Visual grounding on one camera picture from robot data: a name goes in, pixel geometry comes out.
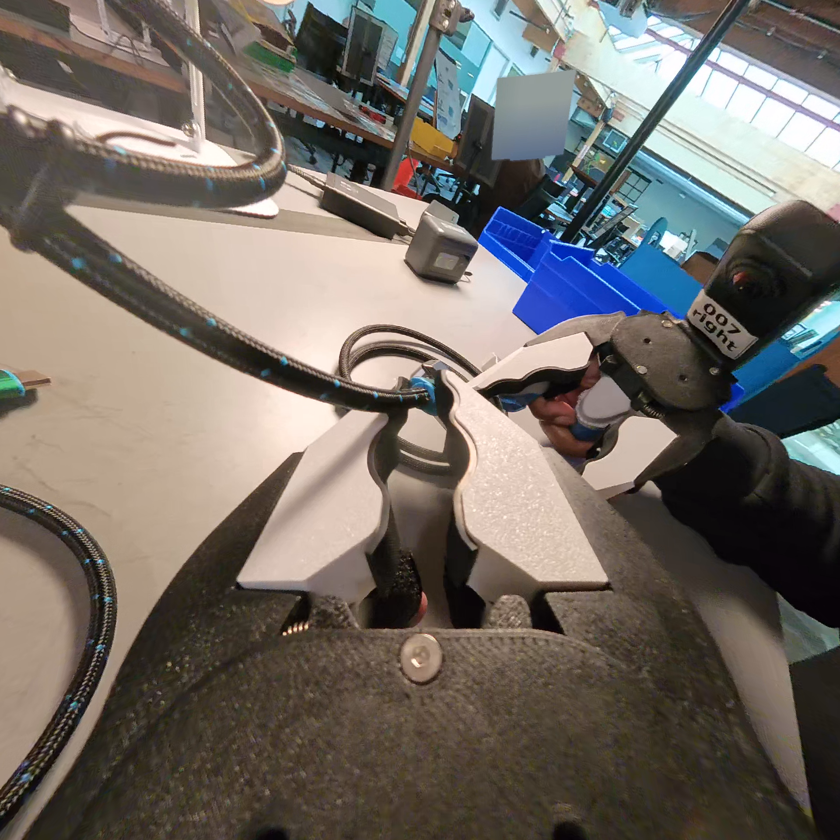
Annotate blue bin with dividers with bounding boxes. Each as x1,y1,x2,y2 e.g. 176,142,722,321
478,206,557,283

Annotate black blue-flecked hdmi cable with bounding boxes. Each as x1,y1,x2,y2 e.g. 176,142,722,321
0,0,439,824

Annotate white desk stand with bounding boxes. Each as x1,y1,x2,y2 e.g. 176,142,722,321
0,0,284,219

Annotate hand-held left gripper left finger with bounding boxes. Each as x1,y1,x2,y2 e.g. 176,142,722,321
235,410,393,603

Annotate black braided switch cable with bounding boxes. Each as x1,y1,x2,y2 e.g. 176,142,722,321
336,323,485,475

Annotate grey metal pole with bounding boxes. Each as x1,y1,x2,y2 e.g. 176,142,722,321
379,0,460,193

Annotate person's right hand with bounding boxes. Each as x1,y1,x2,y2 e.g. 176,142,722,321
527,362,602,462

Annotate blue partition panel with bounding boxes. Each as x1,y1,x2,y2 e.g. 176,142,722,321
619,246,706,317

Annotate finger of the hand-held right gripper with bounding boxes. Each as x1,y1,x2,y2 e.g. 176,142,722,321
570,377,680,494
471,312,626,412

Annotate black hdmi switch box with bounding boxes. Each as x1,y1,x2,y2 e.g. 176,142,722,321
420,356,501,396

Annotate yellow box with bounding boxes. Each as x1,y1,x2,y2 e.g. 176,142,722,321
410,118,458,160

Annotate black monitor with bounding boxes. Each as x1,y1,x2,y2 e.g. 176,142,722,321
294,3,349,85
341,5,400,91
455,94,501,189

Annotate person's right forearm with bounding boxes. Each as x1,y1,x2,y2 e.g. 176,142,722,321
653,413,840,631

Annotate grey cube charger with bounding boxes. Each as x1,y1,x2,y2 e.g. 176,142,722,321
403,211,480,285

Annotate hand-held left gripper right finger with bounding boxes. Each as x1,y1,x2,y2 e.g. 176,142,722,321
438,369,611,603

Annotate flat grey power brick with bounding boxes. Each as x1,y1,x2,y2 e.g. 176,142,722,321
319,172,413,241

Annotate large blue bin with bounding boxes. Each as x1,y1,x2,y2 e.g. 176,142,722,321
512,239,746,413

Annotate black slanted pole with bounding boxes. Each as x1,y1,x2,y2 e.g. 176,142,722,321
558,0,752,245

